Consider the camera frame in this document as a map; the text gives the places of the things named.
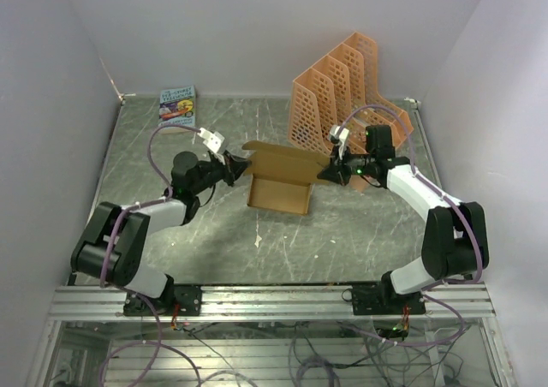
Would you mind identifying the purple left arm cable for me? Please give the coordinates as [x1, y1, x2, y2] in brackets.
[98, 124, 202, 387]

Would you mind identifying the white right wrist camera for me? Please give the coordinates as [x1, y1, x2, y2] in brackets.
[329, 125, 349, 159]

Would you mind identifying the aluminium mounting rail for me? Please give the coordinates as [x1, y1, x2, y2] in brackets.
[48, 284, 496, 322]

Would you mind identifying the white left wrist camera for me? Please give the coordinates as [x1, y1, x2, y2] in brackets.
[198, 128, 227, 164]

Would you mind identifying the peach plastic file organizer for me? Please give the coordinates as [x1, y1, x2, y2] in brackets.
[288, 32, 414, 155]

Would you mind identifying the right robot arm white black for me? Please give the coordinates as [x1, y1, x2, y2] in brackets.
[318, 125, 490, 315]

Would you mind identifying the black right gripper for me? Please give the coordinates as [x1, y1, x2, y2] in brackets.
[317, 143, 374, 188]

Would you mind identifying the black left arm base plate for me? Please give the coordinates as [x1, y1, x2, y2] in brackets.
[122, 284, 203, 317]

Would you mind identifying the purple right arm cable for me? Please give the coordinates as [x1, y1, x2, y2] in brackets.
[337, 104, 485, 348]

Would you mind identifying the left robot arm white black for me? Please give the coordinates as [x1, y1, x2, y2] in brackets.
[70, 152, 251, 316]

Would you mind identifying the brown cardboard box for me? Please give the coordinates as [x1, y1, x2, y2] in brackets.
[242, 140, 329, 216]

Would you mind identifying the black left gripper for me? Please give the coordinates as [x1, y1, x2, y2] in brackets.
[192, 152, 253, 196]

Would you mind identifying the blue paperback book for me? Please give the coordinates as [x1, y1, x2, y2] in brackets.
[158, 86, 196, 134]

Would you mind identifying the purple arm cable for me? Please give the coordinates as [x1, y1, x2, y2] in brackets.
[98, 124, 202, 387]
[337, 104, 485, 348]

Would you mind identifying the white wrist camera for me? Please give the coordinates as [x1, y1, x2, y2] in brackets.
[329, 125, 349, 159]
[198, 128, 227, 164]

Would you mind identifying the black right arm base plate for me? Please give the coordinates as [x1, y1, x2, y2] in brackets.
[342, 282, 426, 316]

